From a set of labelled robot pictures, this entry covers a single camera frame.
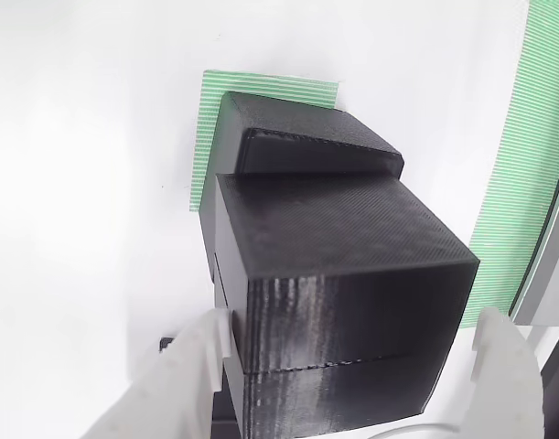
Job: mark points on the black cube with seam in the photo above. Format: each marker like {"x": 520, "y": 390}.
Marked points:
{"x": 352, "y": 297}

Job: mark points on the long green striped tape strip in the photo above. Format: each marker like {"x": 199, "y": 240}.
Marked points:
{"x": 512, "y": 183}

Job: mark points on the green striped tape square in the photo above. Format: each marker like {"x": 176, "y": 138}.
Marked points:
{"x": 206, "y": 137}

